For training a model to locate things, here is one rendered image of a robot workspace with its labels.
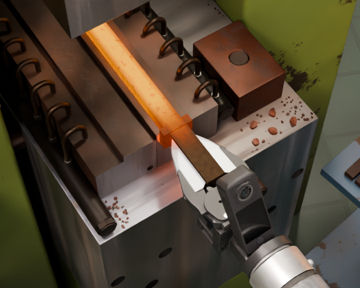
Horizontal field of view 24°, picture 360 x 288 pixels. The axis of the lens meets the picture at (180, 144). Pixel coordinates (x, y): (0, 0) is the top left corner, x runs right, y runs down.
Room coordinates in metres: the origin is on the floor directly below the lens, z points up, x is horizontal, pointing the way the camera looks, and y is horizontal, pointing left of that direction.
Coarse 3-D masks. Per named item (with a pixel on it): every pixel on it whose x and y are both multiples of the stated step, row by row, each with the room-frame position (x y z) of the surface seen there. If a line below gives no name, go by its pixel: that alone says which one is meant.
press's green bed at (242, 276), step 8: (40, 224) 0.73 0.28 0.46; (48, 240) 0.71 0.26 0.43; (48, 248) 0.73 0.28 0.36; (56, 256) 0.69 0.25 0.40; (56, 264) 0.71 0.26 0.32; (64, 264) 0.66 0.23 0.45; (56, 272) 0.73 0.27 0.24; (64, 272) 0.67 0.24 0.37; (56, 280) 0.75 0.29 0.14; (64, 280) 0.69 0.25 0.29; (72, 280) 0.63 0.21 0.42; (232, 280) 0.62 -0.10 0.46; (240, 280) 0.63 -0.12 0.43; (248, 280) 0.64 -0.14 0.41
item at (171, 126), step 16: (96, 32) 0.77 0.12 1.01; (112, 32) 0.77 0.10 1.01; (112, 48) 0.75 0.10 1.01; (112, 64) 0.72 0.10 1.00; (128, 64) 0.72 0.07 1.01; (128, 80) 0.69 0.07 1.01; (144, 80) 0.69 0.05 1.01; (144, 96) 0.66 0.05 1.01; (160, 96) 0.66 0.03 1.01; (160, 112) 0.63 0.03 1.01; (176, 112) 0.63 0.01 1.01; (160, 128) 0.62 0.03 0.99; (176, 128) 0.60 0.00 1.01; (192, 128) 0.62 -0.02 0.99; (176, 144) 0.58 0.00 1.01; (192, 144) 0.58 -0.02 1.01; (192, 160) 0.56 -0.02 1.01; (208, 160) 0.56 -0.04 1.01; (208, 176) 0.53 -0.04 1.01
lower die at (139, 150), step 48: (0, 0) 0.86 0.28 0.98; (0, 48) 0.79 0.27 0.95; (48, 48) 0.76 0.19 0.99; (96, 48) 0.75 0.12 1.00; (144, 48) 0.76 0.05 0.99; (48, 96) 0.68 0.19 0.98; (96, 96) 0.67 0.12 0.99; (192, 96) 0.67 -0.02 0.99; (96, 144) 0.60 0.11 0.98; (144, 144) 0.59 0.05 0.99; (96, 192) 0.55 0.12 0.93
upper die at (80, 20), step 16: (48, 0) 0.59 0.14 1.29; (64, 0) 0.55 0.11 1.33; (80, 0) 0.56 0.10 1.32; (96, 0) 0.57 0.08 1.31; (112, 0) 0.58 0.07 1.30; (128, 0) 0.59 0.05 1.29; (144, 0) 0.60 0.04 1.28; (64, 16) 0.55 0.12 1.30; (80, 16) 0.56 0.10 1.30; (96, 16) 0.57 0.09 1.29; (112, 16) 0.58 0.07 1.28; (80, 32) 0.55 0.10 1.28
